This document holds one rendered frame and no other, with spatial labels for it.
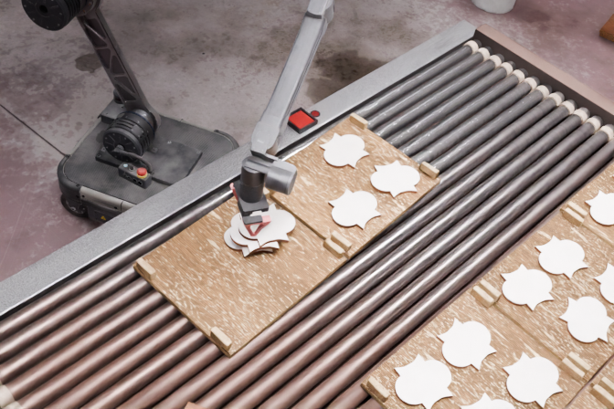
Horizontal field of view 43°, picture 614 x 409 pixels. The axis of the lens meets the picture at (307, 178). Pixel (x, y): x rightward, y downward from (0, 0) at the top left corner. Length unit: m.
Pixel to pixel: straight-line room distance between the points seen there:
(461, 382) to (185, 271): 0.71
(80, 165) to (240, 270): 1.36
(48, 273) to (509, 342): 1.13
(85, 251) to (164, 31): 2.34
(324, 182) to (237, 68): 1.89
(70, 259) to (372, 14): 2.88
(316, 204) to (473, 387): 0.64
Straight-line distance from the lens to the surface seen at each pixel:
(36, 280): 2.02
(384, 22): 4.48
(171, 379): 1.83
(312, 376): 1.85
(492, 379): 1.93
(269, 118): 1.85
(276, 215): 2.02
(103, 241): 2.07
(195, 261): 1.99
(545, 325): 2.06
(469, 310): 2.01
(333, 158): 2.25
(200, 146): 3.25
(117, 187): 3.10
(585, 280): 2.19
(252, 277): 1.96
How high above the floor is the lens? 2.52
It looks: 46 degrees down
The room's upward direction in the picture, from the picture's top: 9 degrees clockwise
